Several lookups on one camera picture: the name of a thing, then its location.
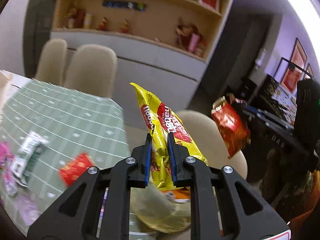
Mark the red sitting figurine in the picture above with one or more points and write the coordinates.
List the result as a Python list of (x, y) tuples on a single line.
[(125, 27), (103, 24)]

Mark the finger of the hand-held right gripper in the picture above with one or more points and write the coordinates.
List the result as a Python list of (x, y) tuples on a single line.
[(267, 118), (238, 101)]

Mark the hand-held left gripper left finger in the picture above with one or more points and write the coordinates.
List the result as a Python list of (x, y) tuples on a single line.
[(148, 160)]

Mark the green checked tablecloth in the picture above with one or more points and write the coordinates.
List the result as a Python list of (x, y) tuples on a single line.
[(62, 120)]

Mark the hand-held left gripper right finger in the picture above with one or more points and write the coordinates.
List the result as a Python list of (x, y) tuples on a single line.
[(172, 160)]

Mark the red snack packet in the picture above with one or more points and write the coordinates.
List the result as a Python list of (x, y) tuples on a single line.
[(232, 130)]

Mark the yellow bin bag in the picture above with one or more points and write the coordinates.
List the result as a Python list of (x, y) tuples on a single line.
[(160, 210)]

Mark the large red wall picture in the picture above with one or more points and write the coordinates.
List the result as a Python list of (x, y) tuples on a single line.
[(295, 65)]

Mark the dark glass cabinet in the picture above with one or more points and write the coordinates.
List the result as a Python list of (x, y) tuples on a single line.
[(37, 30)]

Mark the beige chair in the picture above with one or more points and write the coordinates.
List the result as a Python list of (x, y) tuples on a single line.
[(51, 60), (200, 125), (92, 70)]

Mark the dark red gift bag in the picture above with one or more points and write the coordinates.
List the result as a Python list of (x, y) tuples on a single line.
[(80, 18)]

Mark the small red wall picture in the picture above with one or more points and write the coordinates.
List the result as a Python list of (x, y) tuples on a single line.
[(309, 71)]

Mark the orange snack wrapper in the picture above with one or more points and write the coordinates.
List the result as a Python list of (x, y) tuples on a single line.
[(178, 195)]

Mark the white wood wall cabinet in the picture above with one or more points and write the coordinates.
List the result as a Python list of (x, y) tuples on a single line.
[(155, 67)]

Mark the yellow wafer packet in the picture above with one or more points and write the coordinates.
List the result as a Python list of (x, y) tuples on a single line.
[(160, 120)]

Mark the pink purple wrapper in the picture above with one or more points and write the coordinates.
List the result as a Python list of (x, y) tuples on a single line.
[(6, 160)]

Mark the dark sideboard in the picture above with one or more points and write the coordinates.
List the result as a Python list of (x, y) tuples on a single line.
[(275, 90)]

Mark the large flower bouquet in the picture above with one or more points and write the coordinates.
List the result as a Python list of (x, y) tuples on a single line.
[(185, 33)]

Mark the green white packet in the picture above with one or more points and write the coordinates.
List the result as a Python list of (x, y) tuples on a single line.
[(30, 152)]

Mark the cream cup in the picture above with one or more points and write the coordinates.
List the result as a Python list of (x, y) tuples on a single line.
[(87, 21)]

